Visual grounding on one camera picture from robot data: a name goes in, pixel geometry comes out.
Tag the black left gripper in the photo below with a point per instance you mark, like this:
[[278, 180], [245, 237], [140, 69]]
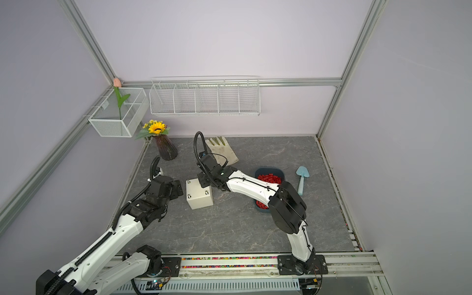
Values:
[[174, 193]]

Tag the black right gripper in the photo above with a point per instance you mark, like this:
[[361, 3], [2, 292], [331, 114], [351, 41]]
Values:
[[200, 177]]

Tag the white metal box with screws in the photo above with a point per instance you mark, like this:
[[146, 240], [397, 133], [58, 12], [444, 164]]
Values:
[[196, 196]]

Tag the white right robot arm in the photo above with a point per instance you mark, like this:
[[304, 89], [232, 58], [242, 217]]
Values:
[[287, 209]]

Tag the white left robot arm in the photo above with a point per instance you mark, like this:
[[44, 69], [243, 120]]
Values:
[[85, 275]]

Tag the pile of red sleeves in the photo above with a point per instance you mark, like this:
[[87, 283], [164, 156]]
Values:
[[270, 178]]

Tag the white work glove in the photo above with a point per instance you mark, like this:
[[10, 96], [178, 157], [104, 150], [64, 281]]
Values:
[[221, 150]]

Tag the dark purple glass vase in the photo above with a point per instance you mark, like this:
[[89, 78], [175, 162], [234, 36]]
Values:
[[167, 150]]

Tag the yellow sunflower bouquet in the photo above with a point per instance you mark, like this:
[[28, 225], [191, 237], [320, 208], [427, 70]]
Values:
[[153, 128]]

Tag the light blue garden trowel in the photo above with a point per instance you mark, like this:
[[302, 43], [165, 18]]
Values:
[[303, 173]]

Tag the pink artificial tulip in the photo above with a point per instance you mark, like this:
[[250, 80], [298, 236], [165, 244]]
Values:
[[117, 84]]

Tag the long white wire shelf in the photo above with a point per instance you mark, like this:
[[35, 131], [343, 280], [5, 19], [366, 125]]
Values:
[[205, 96]]

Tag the small white wire basket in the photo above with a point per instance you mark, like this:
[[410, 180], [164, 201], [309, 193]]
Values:
[[105, 119]]

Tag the white vented cable duct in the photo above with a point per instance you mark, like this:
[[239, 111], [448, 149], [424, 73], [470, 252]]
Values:
[[151, 287]]

